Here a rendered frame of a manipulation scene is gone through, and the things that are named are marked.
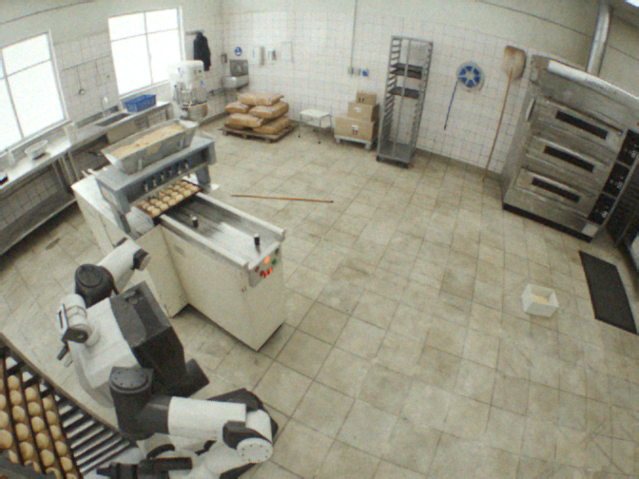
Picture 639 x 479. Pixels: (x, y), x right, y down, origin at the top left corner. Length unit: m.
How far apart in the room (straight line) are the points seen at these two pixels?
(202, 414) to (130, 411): 0.15
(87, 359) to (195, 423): 0.32
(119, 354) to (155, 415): 0.18
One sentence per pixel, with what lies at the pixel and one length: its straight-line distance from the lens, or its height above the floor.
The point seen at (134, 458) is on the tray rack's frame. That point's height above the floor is 0.15.
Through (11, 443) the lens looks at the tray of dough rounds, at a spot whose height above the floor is 1.22.
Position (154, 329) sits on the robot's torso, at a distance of 0.81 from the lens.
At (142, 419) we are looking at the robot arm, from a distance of 0.72.
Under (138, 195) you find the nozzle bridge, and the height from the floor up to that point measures 1.05.
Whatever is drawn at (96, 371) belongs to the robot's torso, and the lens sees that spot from 0.81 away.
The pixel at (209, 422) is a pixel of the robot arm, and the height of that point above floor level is 1.26.
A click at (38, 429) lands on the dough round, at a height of 1.06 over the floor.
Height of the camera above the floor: 1.90
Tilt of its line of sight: 40 degrees down
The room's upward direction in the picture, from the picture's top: 3 degrees clockwise
